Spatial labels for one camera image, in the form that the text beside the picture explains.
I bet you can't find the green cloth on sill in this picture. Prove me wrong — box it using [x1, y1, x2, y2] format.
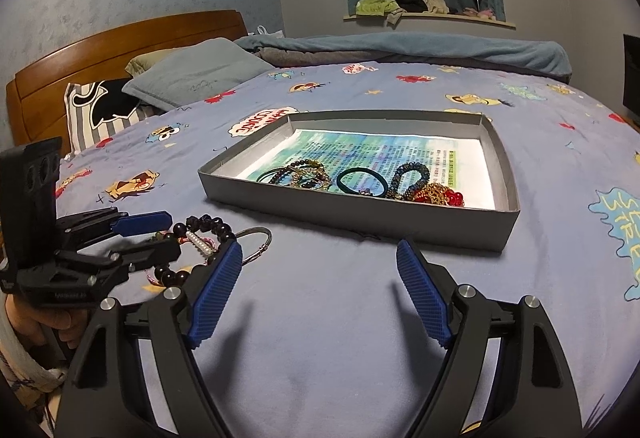
[355, 0, 405, 18]

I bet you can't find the blue gold beaded bracelet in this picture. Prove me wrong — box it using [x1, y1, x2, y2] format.
[384, 160, 433, 202]

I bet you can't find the blue folded blanket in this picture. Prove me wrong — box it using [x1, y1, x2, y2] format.
[236, 32, 573, 84]

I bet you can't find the person's left hand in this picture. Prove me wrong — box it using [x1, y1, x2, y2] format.
[4, 294, 88, 349]

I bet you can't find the grey-blue pillow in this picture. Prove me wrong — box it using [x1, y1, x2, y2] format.
[122, 37, 274, 112]

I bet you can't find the black large bead bracelet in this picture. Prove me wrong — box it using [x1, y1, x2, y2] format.
[152, 212, 239, 289]

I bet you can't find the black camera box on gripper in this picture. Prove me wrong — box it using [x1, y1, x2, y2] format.
[1, 137, 62, 268]

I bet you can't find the black elastic hair tie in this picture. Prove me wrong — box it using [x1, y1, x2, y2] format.
[335, 166, 390, 199]

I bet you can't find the grey shallow cardboard box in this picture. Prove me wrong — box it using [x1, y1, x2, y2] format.
[198, 110, 521, 252]

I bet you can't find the dark gold beaded bracelet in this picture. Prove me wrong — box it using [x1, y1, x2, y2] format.
[255, 157, 333, 192]

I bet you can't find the beige cloth on sill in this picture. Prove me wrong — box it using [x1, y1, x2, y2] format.
[423, 0, 450, 16]

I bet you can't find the blue cartoon bed sheet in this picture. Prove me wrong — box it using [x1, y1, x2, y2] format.
[58, 63, 639, 437]

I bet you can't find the yellow-green pillow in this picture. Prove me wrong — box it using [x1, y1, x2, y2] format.
[125, 48, 179, 77]

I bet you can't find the wooden window sill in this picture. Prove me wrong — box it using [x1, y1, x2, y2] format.
[343, 12, 517, 31]

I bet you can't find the printed paper sheet in box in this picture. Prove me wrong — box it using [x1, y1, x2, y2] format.
[238, 129, 495, 210]

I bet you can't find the black cloth on sill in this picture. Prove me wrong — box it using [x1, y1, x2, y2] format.
[394, 0, 428, 13]

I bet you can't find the wooden headboard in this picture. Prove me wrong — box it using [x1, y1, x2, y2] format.
[6, 10, 247, 151]

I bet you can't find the black monitor screen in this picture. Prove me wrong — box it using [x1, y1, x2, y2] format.
[623, 34, 640, 117]

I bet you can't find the red bead jewelry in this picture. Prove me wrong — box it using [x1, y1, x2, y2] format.
[412, 182, 464, 207]

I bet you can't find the striped black white pillow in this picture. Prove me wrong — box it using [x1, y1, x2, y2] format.
[63, 77, 157, 155]

